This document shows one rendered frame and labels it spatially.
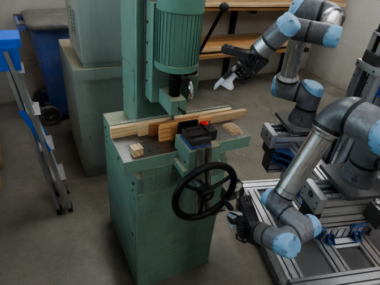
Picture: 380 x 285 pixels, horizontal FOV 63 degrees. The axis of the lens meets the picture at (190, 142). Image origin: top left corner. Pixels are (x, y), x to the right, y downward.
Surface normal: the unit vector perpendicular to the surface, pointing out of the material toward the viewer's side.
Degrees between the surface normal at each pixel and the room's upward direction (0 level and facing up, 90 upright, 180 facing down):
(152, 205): 90
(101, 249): 0
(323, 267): 0
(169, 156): 90
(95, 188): 0
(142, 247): 90
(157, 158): 90
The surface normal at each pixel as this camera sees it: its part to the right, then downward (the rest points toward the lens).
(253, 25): 0.44, 0.54
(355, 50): -0.89, 0.18
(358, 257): 0.09, -0.82
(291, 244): 0.44, 0.04
